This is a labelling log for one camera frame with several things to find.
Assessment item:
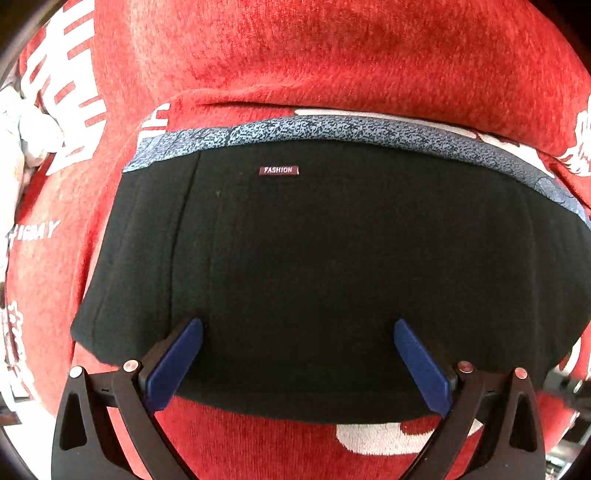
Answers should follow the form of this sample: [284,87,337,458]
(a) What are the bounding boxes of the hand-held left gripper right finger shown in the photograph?
[393,318,546,480]

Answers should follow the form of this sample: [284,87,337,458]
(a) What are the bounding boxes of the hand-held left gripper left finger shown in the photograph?
[51,318,205,480]

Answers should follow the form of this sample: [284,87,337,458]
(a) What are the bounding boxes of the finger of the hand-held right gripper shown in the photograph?
[545,369,591,411]

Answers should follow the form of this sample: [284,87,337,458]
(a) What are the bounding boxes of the black pants with grey waistband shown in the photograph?
[70,115,591,424]

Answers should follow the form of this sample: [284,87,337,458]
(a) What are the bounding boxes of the white patterned garment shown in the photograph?
[0,85,64,168]

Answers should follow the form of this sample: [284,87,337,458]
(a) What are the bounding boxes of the red printed blanket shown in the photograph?
[0,0,591,480]

